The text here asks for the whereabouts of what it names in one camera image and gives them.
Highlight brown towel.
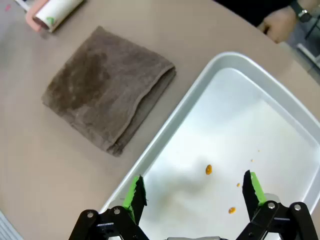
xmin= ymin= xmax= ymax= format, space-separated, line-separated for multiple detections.
xmin=41 ymin=25 xmax=178 ymax=158

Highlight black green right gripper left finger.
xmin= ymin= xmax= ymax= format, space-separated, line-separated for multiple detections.
xmin=68 ymin=174 xmax=149 ymax=240

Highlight pink handled white lint roller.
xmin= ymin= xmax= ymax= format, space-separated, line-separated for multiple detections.
xmin=24 ymin=0 xmax=86 ymax=34

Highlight silver metal baking tray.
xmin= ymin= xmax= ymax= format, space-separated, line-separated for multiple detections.
xmin=98 ymin=51 xmax=320 ymax=240

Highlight person's black trousers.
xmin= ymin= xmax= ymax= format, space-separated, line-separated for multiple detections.
xmin=214 ymin=0 xmax=297 ymax=28

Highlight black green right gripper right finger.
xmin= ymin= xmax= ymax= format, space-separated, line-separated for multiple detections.
xmin=235 ymin=169 xmax=320 ymax=240

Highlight person's left hand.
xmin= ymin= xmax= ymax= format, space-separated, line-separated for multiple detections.
xmin=257 ymin=6 xmax=299 ymax=45

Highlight black wristwatch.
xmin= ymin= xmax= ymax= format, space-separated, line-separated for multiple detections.
xmin=291 ymin=1 xmax=313 ymax=24

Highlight person's left forearm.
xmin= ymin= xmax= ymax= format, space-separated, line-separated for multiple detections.
xmin=298 ymin=0 xmax=320 ymax=13

